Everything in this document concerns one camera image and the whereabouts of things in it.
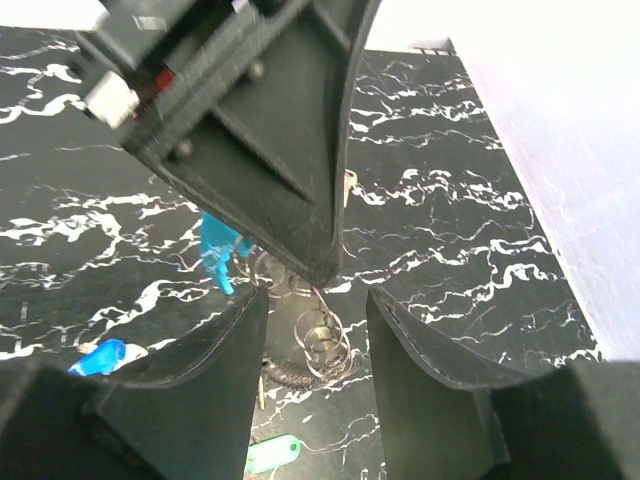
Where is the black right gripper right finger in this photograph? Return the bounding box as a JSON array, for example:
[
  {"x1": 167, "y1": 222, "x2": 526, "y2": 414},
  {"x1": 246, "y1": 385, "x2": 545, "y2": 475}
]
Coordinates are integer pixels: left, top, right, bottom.
[{"x1": 366, "y1": 288, "x2": 540, "y2": 479}]

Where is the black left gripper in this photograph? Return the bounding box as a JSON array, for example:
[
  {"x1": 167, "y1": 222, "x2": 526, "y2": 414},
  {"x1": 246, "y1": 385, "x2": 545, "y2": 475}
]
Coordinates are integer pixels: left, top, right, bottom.
[{"x1": 68, "y1": 1, "x2": 379, "y2": 287}]

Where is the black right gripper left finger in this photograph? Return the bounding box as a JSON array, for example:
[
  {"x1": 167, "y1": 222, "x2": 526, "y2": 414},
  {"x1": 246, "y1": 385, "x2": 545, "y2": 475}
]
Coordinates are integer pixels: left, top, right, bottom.
[{"x1": 85, "y1": 288, "x2": 269, "y2": 479}]

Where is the key with blue tag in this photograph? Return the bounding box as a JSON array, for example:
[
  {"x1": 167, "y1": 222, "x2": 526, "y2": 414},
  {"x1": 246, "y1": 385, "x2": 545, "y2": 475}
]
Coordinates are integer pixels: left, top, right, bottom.
[{"x1": 67, "y1": 339, "x2": 148, "y2": 377}]

